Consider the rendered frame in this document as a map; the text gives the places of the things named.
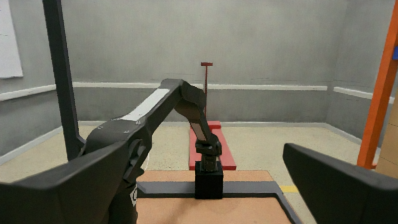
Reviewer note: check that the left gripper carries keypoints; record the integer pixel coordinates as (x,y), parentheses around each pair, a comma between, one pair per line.
(134,220)

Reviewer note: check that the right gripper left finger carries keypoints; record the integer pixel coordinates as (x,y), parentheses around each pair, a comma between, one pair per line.
(77,192)

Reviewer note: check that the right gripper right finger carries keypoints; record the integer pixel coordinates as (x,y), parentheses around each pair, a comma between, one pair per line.
(337,192)

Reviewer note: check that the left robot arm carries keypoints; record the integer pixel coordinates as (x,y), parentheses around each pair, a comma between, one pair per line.
(137,128)

